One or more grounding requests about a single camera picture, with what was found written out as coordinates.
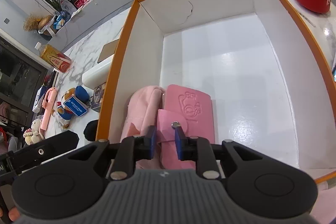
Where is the tall green plant vase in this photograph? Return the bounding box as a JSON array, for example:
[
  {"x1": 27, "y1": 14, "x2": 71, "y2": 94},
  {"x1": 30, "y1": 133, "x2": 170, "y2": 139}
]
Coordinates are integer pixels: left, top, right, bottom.
[{"x1": 45, "y1": 0, "x2": 71, "y2": 22}]

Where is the orange tea drink bottle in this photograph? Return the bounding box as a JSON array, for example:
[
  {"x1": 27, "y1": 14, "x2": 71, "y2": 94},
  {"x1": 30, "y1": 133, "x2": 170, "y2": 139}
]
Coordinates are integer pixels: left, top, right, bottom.
[{"x1": 35, "y1": 42, "x2": 71, "y2": 73}]

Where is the pink embossed wallet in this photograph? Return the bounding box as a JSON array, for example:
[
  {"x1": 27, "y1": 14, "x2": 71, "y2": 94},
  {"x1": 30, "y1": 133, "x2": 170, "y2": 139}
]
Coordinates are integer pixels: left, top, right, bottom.
[{"x1": 157, "y1": 84, "x2": 215, "y2": 169}]

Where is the long white box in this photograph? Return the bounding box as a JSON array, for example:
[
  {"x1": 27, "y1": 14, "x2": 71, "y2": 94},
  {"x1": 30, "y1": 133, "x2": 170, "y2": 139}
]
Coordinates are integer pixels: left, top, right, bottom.
[{"x1": 82, "y1": 56, "x2": 113, "y2": 90}]

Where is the brown dog plush blue outfit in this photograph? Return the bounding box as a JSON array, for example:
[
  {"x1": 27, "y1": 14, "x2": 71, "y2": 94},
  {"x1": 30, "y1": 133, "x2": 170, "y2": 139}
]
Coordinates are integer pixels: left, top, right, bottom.
[{"x1": 53, "y1": 85, "x2": 90, "y2": 130}]

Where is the orange cardboard storage box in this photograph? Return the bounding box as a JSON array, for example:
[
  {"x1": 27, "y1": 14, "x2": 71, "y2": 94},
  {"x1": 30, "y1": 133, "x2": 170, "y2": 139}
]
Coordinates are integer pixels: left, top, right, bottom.
[{"x1": 96, "y1": 0, "x2": 335, "y2": 174}]

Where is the illustrated card box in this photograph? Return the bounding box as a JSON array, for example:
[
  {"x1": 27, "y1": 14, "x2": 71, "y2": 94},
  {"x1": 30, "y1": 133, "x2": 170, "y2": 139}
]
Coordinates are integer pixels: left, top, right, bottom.
[{"x1": 91, "y1": 83, "x2": 106, "y2": 113}]

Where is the smartphone with lit screen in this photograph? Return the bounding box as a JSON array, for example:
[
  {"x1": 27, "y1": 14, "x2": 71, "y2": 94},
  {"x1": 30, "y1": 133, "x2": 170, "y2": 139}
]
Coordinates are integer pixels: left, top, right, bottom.
[{"x1": 332, "y1": 66, "x2": 336, "y2": 82}]

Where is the pink mini backpack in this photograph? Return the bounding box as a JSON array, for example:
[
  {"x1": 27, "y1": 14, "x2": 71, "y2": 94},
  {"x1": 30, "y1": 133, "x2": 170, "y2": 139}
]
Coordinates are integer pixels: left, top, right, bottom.
[{"x1": 119, "y1": 85, "x2": 166, "y2": 169}]

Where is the white blue small box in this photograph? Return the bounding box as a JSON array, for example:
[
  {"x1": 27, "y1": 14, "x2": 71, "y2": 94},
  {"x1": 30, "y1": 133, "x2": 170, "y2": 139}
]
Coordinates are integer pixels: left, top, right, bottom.
[{"x1": 32, "y1": 85, "x2": 47, "y2": 114}]

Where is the person left hand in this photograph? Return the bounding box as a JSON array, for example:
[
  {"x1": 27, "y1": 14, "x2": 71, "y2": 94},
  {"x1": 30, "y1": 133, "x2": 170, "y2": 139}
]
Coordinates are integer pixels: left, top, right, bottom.
[{"x1": 0, "y1": 207, "x2": 21, "y2": 222}]

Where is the dried flower vase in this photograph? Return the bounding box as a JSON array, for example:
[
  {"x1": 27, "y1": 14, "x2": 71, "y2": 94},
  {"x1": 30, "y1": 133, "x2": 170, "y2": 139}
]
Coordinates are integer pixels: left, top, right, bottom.
[{"x1": 23, "y1": 14, "x2": 54, "y2": 34}]

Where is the white dog plush striped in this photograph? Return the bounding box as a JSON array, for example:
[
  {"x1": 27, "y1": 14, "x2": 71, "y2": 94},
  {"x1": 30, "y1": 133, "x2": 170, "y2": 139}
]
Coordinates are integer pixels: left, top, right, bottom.
[{"x1": 83, "y1": 120, "x2": 98, "y2": 141}]

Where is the small brown cardboard box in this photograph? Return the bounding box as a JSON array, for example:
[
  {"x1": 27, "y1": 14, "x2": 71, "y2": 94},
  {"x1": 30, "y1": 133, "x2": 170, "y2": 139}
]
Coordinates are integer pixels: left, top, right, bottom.
[{"x1": 97, "y1": 39, "x2": 119, "y2": 64}]

